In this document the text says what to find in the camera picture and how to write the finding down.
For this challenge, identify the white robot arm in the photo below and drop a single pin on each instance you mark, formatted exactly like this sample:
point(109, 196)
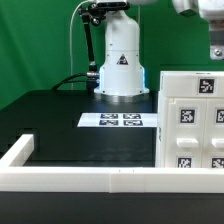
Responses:
point(122, 77)

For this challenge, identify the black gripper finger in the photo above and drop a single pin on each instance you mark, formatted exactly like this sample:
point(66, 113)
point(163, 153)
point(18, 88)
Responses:
point(216, 32)

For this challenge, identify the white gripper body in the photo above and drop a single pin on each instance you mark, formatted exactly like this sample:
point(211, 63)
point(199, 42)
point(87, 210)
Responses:
point(207, 9)

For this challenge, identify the white U-shaped fence frame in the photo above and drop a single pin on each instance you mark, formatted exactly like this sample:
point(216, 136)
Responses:
point(16, 176)

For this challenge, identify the white cabinet top block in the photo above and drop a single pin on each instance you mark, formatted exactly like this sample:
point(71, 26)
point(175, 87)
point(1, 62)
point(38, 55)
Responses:
point(191, 84)

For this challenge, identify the white cabinet body box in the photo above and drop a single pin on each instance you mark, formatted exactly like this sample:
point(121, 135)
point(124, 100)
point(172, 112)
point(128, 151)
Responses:
point(162, 129)

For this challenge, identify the white marker base sheet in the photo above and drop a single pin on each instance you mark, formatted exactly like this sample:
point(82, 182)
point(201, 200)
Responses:
point(120, 120)

